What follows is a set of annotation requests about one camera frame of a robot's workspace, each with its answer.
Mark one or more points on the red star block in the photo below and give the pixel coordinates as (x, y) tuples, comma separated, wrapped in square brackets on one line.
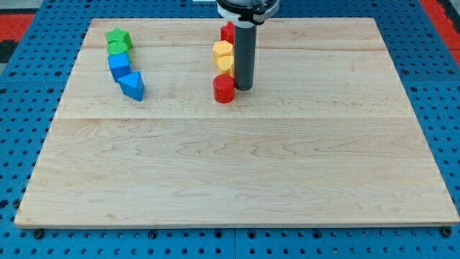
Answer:
[(227, 32)]

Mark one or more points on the yellow heart block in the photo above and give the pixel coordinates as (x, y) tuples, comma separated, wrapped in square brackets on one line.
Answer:
[(225, 65)]

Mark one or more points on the blue cube block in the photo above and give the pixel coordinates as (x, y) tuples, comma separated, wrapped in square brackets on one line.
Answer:
[(119, 65)]

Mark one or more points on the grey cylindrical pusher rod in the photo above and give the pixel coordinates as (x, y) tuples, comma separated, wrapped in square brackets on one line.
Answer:
[(244, 55)]

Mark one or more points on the red cylinder block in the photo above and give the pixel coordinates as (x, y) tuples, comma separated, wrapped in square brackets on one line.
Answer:
[(223, 88)]

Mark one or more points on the wooden board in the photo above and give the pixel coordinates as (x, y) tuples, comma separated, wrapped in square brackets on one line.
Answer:
[(326, 137)]

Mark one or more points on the blue triangle block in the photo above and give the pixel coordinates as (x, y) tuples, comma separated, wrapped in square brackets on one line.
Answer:
[(132, 85)]

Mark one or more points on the green star block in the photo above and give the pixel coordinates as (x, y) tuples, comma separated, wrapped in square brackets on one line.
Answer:
[(119, 35)]

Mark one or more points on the yellow hexagon block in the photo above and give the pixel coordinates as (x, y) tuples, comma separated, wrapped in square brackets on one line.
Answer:
[(220, 49)]

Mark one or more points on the green cylinder block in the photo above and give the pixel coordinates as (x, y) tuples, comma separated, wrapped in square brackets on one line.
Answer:
[(119, 47)]

